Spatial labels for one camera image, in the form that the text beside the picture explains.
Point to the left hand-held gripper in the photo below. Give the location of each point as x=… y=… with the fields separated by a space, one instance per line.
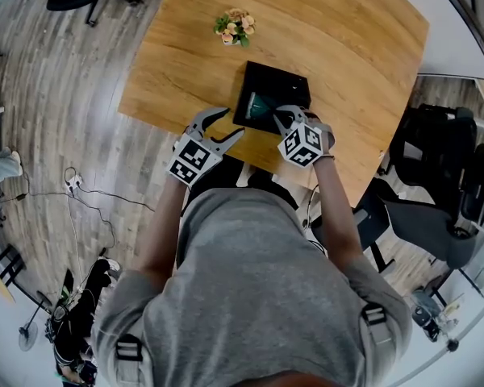
x=191 y=157

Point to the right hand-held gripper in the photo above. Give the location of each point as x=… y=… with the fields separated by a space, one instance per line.
x=302 y=145

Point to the green tissue pack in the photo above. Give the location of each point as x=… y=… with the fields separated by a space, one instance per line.
x=262 y=107

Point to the person's left forearm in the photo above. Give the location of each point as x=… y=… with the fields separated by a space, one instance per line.
x=163 y=224

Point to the person's right forearm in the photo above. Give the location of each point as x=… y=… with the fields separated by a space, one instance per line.
x=339 y=212

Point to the black tissue box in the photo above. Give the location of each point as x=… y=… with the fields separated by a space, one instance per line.
x=274 y=81

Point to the person's black trousers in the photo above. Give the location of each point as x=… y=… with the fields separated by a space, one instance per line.
x=222 y=176

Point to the black wrist band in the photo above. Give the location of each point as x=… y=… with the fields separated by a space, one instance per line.
x=327 y=157

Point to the small potted flower plant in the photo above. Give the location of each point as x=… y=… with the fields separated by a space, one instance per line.
x=236 y=26

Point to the white power strip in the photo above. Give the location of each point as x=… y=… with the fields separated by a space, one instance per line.
x=73 y=184

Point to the person's grey shirt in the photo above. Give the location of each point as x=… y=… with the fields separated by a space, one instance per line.
x=258 y=288

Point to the black standing fan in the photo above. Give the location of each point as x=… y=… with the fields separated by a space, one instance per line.
x=28 y=337

